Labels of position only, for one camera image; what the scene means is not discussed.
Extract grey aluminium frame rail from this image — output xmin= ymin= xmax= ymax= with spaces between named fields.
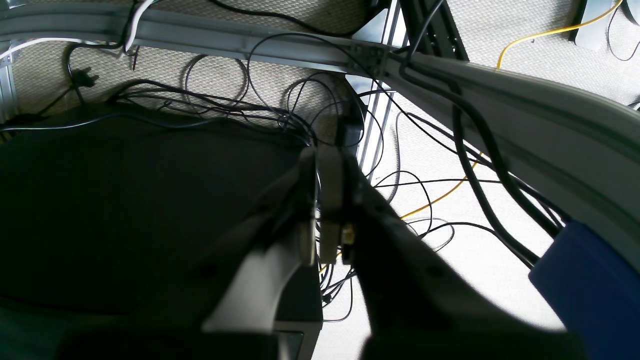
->
xmin=0 ymin=5 xmax=640 ymax=271

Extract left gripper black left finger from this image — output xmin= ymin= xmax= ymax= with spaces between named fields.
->
xmin=200 ymin=147 xmax=318 ymax=333

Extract yellow cable on floor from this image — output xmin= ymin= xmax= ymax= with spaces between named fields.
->
xmin=320 ymin=0 xmax=626 ymax=273

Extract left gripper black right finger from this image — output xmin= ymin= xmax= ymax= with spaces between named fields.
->
xmin=320 ymin=145 xmax=566 ymax=360

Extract blue box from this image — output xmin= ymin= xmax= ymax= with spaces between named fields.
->
xmin=529 ymin=221 xmax=640 ymax=360

